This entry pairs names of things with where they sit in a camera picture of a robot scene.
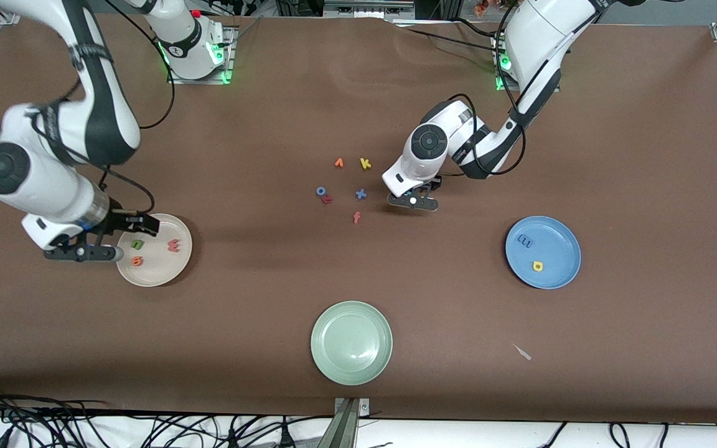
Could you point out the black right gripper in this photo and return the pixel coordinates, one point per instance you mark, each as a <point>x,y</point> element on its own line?
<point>120,219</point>

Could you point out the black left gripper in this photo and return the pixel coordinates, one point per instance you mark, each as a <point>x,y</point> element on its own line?
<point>435,184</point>

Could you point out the orange foam letter e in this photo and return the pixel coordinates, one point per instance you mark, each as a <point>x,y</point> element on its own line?
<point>134,261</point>

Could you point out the pink foam letter w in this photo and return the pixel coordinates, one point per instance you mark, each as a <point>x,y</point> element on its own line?
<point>173,246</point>

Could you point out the blue foam letter m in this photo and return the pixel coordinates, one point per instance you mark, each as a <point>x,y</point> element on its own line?
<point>525,240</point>

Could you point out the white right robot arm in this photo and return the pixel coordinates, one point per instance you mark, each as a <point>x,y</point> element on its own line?
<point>41,180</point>

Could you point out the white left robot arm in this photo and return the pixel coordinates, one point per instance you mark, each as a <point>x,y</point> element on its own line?
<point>539,37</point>

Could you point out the beige round plate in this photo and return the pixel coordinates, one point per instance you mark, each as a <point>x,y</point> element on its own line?
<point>159,274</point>

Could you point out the blue round plate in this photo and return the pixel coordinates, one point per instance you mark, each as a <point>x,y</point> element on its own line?
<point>551,249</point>

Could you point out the brown table cover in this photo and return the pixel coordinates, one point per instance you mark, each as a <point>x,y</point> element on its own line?
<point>271,124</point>

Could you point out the pale green round plate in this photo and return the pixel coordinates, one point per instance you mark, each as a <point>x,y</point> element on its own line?
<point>351,343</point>

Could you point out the orange brown clutter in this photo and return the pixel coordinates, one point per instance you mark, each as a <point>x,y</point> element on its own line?
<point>482,6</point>

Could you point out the small white paper scrap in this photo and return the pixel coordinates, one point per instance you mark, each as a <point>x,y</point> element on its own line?
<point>522,352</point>

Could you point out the aluminium frame beam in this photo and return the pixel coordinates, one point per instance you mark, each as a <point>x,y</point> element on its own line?
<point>365,9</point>

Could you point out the grey metal camera post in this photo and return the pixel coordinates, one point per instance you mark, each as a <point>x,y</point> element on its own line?
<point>349,429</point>

